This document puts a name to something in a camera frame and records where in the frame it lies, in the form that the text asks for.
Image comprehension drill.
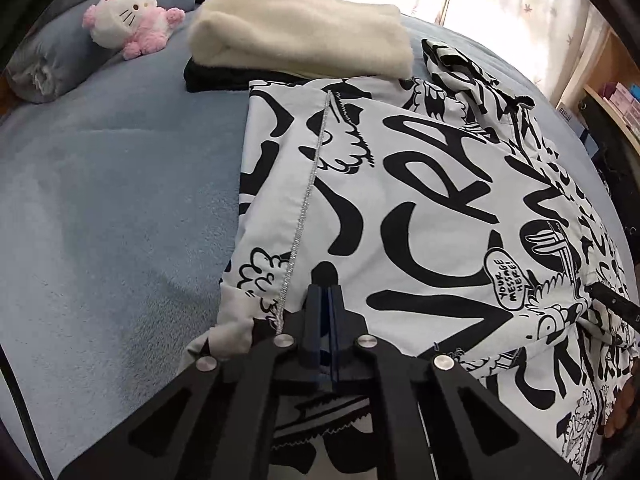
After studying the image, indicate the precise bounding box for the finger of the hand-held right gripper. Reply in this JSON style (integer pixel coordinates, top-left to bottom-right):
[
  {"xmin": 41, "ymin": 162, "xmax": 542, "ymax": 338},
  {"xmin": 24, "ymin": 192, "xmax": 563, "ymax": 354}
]
[{"xmin": 582, "ymin": 280, "xmax": 640, "ymax": 334}]

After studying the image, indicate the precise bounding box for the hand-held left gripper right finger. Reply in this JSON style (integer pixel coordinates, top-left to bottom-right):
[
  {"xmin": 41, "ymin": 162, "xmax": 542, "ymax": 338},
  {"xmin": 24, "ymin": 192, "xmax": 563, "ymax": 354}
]
[{"xmin": 327, "ymin": 284, "xmax": 582, "ymax": 480}]

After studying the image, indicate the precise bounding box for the wooden shelf unit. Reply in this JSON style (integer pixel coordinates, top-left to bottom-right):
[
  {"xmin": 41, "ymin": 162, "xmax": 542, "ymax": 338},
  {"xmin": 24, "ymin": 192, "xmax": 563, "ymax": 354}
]
[{"xmin": 550, "ymin": 25, "xmax": 640, "ymax": 186}]

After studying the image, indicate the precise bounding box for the black and white printed jacket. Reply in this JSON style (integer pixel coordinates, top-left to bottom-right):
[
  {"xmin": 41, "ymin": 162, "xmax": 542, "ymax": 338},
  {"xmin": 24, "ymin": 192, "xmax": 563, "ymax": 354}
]
[{"xmin": 217, "ymin": 37, "xmax": 640, "ymax": 477}]

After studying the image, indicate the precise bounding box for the person's right hand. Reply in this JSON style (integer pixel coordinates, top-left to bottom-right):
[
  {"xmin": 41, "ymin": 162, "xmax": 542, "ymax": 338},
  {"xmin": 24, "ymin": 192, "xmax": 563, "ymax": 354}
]
[{"xmin": 604, "ymin": 380, "xmax": 634, "ymax": 440}]

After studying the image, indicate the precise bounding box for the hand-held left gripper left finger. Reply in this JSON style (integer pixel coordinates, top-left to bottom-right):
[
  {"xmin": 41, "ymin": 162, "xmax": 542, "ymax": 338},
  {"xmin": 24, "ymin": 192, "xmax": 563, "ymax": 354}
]
[{"xmin": 59, "ymin": 284, "xmax": 323, "ymax": 480}]

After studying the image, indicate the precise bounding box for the pink and white plush cat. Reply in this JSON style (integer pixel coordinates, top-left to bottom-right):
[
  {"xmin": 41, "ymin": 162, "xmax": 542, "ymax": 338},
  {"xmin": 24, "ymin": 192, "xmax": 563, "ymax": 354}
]
[{"xmin": 82, "ymin": 0, "xmax": 187, "ymax": 61}]

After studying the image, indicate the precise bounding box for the blue and white box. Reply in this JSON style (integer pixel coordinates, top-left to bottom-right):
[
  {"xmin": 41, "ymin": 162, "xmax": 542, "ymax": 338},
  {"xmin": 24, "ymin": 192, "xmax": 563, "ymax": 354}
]
[{"xmin": 557, "ymin": 102, "xmax": 599, "ymax": 159}]

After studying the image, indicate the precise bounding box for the black cable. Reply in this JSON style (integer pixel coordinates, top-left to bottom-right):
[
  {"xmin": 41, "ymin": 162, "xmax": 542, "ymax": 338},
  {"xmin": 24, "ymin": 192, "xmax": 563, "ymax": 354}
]
[{"xmin": 0, "ymin": 345, "xmax": 52, "ymax": 480}]

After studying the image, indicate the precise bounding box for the folded cream fleece garment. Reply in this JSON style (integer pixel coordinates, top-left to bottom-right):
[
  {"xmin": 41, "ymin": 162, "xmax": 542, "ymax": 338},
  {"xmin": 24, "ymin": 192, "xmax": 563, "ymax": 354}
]
[{"xmin": 189, "ymin": 0, "xmax": 415, "ymax": 81}]

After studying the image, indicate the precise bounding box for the stack of pink boxes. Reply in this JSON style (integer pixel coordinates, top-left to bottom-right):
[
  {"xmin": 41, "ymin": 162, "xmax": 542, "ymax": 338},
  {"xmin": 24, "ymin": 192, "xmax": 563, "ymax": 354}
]
[{"xmin": 605, "ymin": 82, "xmax": 640, "ymax": 137}]

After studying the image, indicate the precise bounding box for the folded black garment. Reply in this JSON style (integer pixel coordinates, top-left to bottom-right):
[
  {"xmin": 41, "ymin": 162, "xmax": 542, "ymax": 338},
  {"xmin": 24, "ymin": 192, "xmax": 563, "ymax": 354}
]
[{"xmin": 182, "ymin": 55, "xmax": 321, "ymax": 94}]

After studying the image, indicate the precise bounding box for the black bag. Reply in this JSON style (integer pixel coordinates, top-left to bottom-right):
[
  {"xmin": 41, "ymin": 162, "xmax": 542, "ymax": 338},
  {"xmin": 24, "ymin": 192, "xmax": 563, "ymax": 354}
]
[{"xmin": 580, "ymin": 92, "xmax": 640, "ymax": 188}]

